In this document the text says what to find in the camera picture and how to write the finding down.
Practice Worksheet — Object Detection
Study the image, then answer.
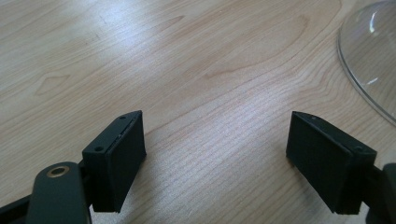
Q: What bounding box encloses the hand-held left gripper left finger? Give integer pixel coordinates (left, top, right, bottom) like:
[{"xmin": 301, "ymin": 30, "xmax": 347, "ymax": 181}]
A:
[{"xmin": 81, "ymin": 109, "xmax": 148, "ymax": 214}]

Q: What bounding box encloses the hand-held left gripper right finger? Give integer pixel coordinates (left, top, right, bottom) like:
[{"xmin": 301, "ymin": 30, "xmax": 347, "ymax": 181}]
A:
[{"xmin": 285, "ymin": 110, "xmax": 378, "ymax": 216}]

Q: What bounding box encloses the clear plastic cup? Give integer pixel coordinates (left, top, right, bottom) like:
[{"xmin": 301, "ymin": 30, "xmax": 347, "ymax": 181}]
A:
[{"xmin": 336, "ymin": 0, "xmax": 396, "ymax": 127}]

